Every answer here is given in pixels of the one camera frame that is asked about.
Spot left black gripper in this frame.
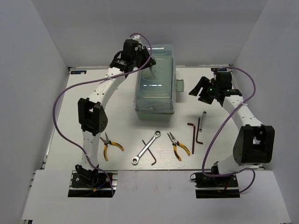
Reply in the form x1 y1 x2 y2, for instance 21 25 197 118
132 45 157 69

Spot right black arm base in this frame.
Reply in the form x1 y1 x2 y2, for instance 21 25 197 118
190 172 240 199

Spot right yellow handled pliers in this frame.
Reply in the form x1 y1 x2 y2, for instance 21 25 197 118
167 132 191 161

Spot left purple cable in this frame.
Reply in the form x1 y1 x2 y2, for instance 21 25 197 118
52 33 153 196

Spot left yellow handled pliers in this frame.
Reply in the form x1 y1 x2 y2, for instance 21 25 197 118
100 133 124 161

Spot small silver wrench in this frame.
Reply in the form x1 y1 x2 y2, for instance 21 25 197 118
199 111 206 132

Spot long dark red hex key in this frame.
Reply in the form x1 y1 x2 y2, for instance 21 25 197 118
187 122 196 154

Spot right blue table sticker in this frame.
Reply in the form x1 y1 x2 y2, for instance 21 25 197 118
211 68 227 72

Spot yellow handled pliers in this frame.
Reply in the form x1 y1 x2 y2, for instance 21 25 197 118
167 132 191 161
100 133 124 161

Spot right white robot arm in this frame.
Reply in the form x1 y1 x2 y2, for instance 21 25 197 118
189 71 275 186

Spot green toolbox with clear lid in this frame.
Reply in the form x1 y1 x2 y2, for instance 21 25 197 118
134 44 185 122

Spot blue table sticker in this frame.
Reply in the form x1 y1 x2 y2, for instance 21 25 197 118
211 68 227 72
71 70 87 75

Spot left blue table sticker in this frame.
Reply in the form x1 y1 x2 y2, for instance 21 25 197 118
71 70 87 75

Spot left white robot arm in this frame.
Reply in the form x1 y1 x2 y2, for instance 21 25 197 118
78 35 156 186

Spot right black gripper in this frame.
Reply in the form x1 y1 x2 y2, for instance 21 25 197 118
189 76 220 105

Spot large silver ratchet wrench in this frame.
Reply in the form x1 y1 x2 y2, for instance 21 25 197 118
131 130 161 165

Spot dark hex key under wrench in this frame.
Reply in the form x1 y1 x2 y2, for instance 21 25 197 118
142 140 157 166

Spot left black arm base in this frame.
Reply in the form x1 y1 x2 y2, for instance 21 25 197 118
68 165 117 198

